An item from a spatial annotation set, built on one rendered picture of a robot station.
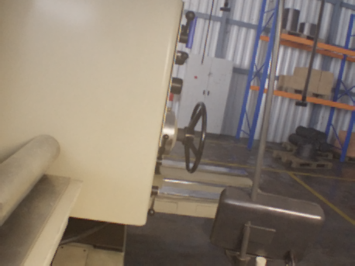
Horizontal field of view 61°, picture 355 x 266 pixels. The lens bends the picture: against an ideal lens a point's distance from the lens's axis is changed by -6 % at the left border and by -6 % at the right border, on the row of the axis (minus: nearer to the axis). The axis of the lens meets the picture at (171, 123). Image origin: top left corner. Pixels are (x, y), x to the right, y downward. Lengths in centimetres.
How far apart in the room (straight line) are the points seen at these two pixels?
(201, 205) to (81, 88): 159
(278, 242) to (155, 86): 65
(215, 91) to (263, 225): 766
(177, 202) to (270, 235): 137
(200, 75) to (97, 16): 752
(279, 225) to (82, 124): 71
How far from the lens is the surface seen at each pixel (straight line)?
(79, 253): 180
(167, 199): 237
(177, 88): 132
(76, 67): 107
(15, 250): 73
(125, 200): 116
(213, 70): 858
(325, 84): 907
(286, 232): 110
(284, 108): 1003
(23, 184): 80
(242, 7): 952
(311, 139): 920
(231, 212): 104
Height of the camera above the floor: 164
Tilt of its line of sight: 10 degrees down
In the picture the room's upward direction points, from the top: 10 degrees clockwise
